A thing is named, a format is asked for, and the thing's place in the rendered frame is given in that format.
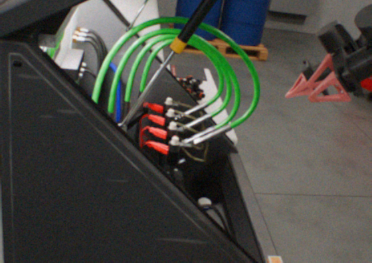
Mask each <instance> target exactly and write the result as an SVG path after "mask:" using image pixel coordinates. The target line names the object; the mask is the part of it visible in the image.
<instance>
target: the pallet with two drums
mask: <svg viewBox="0 0 372 263"><path fill-rule="evenodd" d="M200 2H201V0H177V4H176V8H175V16H176V17H184V18H188V19H189V18H190V17H191V15H192V14H193V12H194V11H195V9H196V8H197V6H198V5H199V3H200ZM269 2H270V0H224V1H223V0H217V2H216V3H215V4H214V5H213V7H212V8H211V10H210V11H209V13H208V14H207V15H206V17H205V19H203V21H202V23H206V24H208V25H210V26H212V27H214V28H216V29H218V30H219V31H222V32H223V33H224V34H226V35H227V36H228V37H230V38H231V39H232V40H233V41H234V42H235V43H236V44H238V45H239V46H240V48H241V49H242V50H243V51H244V52H254V53H257V55H256V56H248V57H249V59H250V60H257V61H266V59H267V56H268V53H267V51H268V50H267V49H265V48H264V45H263V44H260V41H261V38H262V34H263V30H264V24H265V22H266V16H267V10H268V6H269ZM222 5H223V7H222ZM220 18H221V20H220ZM219 21H220V23H219ZM184 25H185V24H181V23H174V24H171V23H170V24H169V29H179V30H182V28H183V27H184ZM194 35H197V36H199V37H201V38H202V39H205V40H206V41H207V42H208V43H210V44H212V45H213V46H214V47H215V48H216V49H217V50H218V51H219V52H220V53H221V54H222V55H223V56H225V57H231V58H241V57H240V56H239V54H229V53H225V52H226V50H233V51H235V50H234V49H233V48H232V47H231V46H229V45H228V44H227V43H226V42H224V41H223V40H222V39H220V38H219V37H217V36H216V35H213V34H211V33H210V32H208V31H205V30H203V29H200V28H197V30H196V31H195V33H194ZM209 41H210V42H209ZM182 52H188V53H193V54H204V53H203V52H202V51H200V50H193V49H187V48H184V49H183V51H182ZM204 55H206V54H204ZM241 59H242V58H241Z"/></svg>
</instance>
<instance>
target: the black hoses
mask: <svg viewBox="0 0 372 263"><path fill-rule="evenodd" d="M88 33H92V34H94V35H95V36H96V37H97V38H98V39H99V41H98V39H97V38H96V37H95V36H94V35H92V34H86V37H90V38H92V39H93V40H94V41H96V44H97V45H98V47H99V49H98V47H97V45H96V44H95V42H94V41H93V40H92V39H88V38H84V42H90V43H91V45H92V46H93V47H94V48H95V51H96V54H97V58H98V68H97V75H95V74H94V73H93V72H92V71H91V70H89V69H84V72H89V73H90V74H91V75H92V76H93V77H94V79H95V81H97V79H98V75H99V72H100V70H101V68H102V65H103V62H104V61H105V57H106V47H105V45H104V41H103V40H102V38H101V37H100V35H99V34H98V33H96V31H95V30H88ZM100 43H101V44H100ZM99 51H100V52H99ZM102 95H103V87H101V90H100V94H99V97H98V101H99V100H100V99H101V97H102Z"/></svg>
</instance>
